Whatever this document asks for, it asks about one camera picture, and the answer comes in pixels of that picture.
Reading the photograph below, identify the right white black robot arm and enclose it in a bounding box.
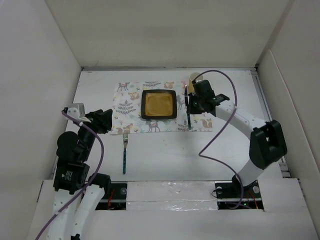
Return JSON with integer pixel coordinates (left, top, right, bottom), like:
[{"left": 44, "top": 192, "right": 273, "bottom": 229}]
[{"left": 188, "top": 80, "right": 288, "bottom": 197}]

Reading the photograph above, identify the knife with blue handle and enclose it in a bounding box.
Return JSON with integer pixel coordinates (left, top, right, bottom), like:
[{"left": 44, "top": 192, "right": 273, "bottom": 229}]
[{"left": 184, "top": 85, "right": 192, "bottom": 130}]

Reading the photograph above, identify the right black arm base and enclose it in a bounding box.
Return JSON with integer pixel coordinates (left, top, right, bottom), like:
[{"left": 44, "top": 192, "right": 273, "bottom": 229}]
[{"left": 211, "top": 180, "right": 264, "bottom": 210}]

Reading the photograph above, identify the animal print cloth placemat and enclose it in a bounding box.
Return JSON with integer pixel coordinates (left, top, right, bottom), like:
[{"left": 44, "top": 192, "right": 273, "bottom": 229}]
[{"left": 111, "top": 81, "right": 213, "bottom": 135}]

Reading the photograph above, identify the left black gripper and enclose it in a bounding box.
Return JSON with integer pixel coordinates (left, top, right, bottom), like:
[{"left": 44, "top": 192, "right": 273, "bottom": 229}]
[{"left": 77, "top": 108, "right": 112, "bottom": 160}]

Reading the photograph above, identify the fork with teal handle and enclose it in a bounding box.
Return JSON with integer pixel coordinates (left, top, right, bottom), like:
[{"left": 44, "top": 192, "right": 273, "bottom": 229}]
[{"left": 122, "top": 132, "right": 129, "bottom": 175}]

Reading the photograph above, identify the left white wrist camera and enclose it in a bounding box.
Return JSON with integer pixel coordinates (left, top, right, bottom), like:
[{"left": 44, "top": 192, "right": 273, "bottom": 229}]
[{"left": 62, "top": 103, "right": 90, "bottom": 122}]

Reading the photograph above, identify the yellow ceramic mug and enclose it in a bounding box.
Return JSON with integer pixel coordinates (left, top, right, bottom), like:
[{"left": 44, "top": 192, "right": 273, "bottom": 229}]
[{"left": 187, "top": 72, "right": 200, "bottom": 93}]

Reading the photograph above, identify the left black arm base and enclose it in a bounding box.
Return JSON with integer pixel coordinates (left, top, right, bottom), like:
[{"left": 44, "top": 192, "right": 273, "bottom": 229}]
[{"left": 95, "top": 182, "right": 128, "bottom": 211}]

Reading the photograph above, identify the square black yellow plate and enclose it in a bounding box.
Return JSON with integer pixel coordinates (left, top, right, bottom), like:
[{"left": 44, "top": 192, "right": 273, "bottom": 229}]
[{"left": 141, "top": 89, "right": 177, "bottom": 120}]

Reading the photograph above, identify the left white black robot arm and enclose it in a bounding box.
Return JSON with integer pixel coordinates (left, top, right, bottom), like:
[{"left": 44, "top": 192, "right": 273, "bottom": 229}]
[{"left": 46, "top": 107, "right": 113, "bottom": 240}]

